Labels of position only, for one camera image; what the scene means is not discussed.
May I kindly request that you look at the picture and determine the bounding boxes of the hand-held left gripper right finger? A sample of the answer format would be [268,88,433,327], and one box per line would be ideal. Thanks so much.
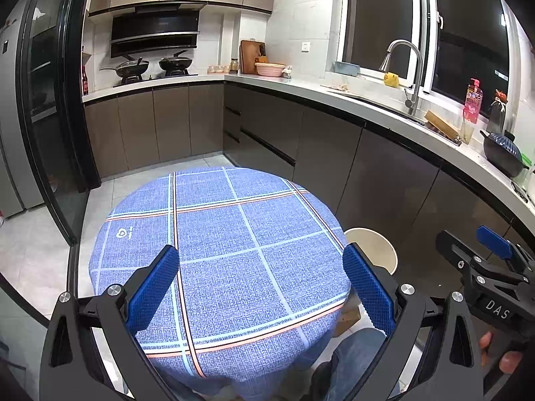
[342,242,486,401]

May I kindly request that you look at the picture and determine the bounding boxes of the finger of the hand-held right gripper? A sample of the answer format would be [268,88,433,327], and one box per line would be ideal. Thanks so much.
[436,229,493,279]
[476,225,535,277]

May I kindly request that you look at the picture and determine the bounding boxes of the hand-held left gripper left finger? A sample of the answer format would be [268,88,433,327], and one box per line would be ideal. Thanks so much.
[39,244,180,401]

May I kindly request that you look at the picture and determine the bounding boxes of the cream plastic bin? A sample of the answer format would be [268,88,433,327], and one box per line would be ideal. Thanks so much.
[343,228,398,277]

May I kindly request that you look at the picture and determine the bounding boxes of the person's right hand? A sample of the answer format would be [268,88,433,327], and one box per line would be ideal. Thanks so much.
[478,331,524,376]

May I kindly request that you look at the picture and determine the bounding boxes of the person's right leg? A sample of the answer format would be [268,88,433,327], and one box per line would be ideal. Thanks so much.
[324,328,388,401]

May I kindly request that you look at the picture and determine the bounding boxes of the black pot with blue lid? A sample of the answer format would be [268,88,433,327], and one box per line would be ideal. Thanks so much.
[479,130,530,178]

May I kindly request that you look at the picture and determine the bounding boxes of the blue plaid tablecloth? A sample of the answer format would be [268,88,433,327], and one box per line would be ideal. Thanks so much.
[90,166,351,399]

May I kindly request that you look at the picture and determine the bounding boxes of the dark bottle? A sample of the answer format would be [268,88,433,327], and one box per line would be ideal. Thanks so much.
[487,89,508,135]

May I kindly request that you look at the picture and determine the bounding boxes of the pink detergent bottle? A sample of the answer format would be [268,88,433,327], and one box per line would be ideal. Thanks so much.
[463,78,482,125]

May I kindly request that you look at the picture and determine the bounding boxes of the brown lower cabinets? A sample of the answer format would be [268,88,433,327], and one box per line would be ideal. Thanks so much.
[84,81,535,268]

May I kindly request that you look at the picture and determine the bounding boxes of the steel kitchen faucet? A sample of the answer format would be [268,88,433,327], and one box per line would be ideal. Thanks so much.
[379,39,425,117]

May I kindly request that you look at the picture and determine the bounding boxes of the silver refrigerator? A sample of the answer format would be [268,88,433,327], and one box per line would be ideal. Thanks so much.
[0,0,47,220]

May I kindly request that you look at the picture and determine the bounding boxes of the gas stove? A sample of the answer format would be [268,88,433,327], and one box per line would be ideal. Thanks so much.
[113,72,200,89]

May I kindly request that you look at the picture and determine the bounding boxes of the black framed glass door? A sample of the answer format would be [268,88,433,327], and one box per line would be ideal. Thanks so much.
[19,0,101,247]

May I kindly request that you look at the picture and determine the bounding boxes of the white kitchen countertop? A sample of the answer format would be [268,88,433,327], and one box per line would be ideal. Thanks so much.
[81,71,535,222]

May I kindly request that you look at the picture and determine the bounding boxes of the black wok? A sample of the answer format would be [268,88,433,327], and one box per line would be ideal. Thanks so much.
[158,50,195,72]
[99,57,150,80]

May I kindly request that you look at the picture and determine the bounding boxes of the pink basket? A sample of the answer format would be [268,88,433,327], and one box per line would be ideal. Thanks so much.
[254,62,287,78]

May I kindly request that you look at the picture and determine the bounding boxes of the white framed window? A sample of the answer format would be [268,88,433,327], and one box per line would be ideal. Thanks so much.
[336,0,516,123]

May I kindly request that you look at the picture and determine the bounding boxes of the wooden cutting board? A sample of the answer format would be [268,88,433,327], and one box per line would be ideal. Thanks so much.
[239,39,266,75]

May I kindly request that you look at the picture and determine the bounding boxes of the black range hood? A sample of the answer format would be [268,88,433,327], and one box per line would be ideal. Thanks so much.
[110,8,200,59]

